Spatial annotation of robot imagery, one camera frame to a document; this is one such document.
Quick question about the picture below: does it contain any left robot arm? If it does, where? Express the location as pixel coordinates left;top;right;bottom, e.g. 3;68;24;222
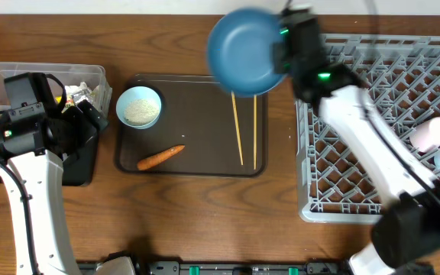
0;73;108;274

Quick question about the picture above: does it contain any dark blue bowl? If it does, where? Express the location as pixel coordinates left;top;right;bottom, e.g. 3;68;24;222
207;8;285;97

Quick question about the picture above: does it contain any wooden chopstick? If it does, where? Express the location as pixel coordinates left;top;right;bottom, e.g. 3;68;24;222
231;92;244;166
253;95;257;170

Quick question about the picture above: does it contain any pink cup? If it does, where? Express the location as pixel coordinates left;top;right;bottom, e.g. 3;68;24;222
409;117;440;153

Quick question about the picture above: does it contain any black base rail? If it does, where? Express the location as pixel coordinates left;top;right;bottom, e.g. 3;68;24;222
76;260;351;275

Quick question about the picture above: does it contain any grey dishwasher rack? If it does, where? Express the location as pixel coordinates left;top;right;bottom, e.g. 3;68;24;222
295;34;440;224

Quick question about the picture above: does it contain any white napkin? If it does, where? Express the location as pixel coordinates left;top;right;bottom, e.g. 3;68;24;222
64;82;100;108

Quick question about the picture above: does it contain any orange carrot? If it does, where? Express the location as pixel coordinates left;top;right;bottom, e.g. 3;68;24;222
137;145;185;170

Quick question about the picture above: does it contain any brown serving tray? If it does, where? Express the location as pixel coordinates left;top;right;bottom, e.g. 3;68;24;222
115;74;268;177

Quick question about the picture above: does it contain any black plastic bin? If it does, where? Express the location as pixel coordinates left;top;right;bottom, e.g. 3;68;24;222
0;134;99;186

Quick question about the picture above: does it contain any clear plastic bin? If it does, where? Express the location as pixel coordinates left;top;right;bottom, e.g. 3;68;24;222
0;62;112;115

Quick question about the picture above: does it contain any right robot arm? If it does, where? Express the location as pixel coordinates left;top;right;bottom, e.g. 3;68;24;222
273;5;440;274

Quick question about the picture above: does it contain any light blue rice bowl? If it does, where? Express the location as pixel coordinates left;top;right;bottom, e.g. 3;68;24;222
116;86;162;129

